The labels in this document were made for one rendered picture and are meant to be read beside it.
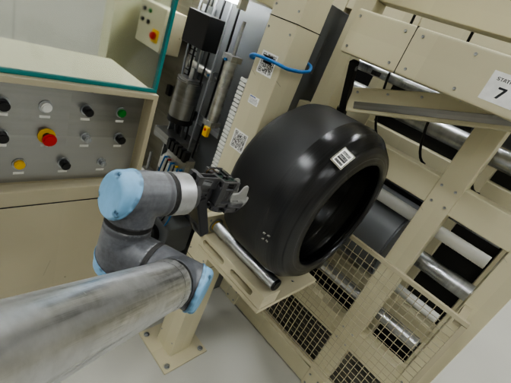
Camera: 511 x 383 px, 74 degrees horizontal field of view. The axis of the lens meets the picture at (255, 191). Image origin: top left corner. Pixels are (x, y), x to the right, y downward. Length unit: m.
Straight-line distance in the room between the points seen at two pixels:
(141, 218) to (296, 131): 0.53
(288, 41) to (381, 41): 0.33
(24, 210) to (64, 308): 1.02
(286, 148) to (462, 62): 0.58
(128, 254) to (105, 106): 0.74
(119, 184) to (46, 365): 0.35
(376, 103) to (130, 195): 1.05
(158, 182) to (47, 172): 0.76
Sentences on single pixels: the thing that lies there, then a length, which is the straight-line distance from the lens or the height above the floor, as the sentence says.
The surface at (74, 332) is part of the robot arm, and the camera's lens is 0.35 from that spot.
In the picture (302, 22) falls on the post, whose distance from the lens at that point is 1.19.
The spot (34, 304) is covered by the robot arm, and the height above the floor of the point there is 1.37.
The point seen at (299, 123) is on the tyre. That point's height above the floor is 1.42.
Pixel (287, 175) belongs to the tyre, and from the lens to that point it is 0.92.
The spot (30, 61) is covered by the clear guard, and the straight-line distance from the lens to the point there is 1.17.
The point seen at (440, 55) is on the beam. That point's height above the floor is 1.73.
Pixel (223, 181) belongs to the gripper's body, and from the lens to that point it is 0.74.
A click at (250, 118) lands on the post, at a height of 1.32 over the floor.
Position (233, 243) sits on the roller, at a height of 0.91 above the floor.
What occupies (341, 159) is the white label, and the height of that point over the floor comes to 1.39.
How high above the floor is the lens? 1.62
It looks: 25 degrees down
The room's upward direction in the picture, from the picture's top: 23 degrees clockwise
